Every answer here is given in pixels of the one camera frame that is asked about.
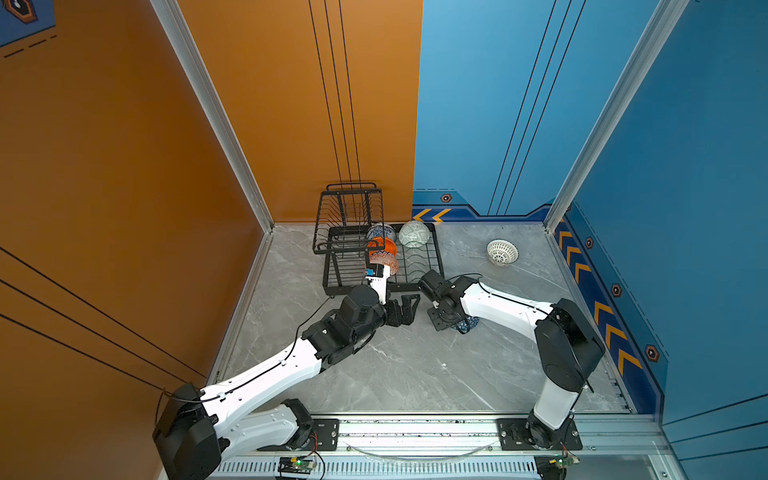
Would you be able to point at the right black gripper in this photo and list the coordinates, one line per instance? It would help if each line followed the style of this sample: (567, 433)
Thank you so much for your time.
(437, 325)

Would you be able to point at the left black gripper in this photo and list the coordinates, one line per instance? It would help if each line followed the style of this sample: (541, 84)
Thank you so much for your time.
(406, 314)

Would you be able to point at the red geometric pattern bowl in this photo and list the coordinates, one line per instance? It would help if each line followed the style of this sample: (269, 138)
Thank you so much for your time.
(385, 258)

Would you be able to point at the orange plastic bowl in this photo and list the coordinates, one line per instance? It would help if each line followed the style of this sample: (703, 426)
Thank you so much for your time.
(382, 244)

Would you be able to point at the white lattice pattern bowl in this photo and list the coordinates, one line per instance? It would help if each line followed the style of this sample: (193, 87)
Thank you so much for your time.
(501, 252)

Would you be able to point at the green geometric pattern bowl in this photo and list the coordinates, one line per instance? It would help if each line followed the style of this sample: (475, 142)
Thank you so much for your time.
(414, 234)

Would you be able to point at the blue floral white bowl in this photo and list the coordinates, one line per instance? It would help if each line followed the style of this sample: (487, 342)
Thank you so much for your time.
(382, 230)

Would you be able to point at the black wire dish rack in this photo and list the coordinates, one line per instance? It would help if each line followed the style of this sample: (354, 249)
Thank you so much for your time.
(346, 210)

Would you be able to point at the blue dotted pattern bowl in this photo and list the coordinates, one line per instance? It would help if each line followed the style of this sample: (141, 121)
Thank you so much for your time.
(466, 325)

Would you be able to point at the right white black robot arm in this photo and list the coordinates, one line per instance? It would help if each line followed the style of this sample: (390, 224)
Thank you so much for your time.
(569, 347)

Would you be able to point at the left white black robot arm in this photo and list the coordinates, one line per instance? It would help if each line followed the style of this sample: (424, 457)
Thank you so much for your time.
(199, 428)

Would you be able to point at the left green circuit board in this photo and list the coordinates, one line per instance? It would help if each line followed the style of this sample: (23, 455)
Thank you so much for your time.
(296, 467)

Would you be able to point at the green circuit board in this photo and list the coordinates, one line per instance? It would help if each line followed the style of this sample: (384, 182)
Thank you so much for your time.
(296, 467)
(555, 467)

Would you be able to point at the right green circuit board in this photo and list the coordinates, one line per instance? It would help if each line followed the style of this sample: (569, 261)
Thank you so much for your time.
(555, 467)

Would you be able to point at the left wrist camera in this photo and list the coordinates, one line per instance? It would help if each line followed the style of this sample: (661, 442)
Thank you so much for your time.
(377, 276)

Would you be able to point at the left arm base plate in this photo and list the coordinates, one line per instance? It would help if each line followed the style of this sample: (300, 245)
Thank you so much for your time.
(323, 436)

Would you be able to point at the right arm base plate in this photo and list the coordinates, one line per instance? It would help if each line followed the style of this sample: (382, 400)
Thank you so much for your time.
(518, 434)

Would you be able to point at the aluminium front rail frame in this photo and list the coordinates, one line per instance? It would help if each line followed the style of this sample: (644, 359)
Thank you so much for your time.
(466, 446)

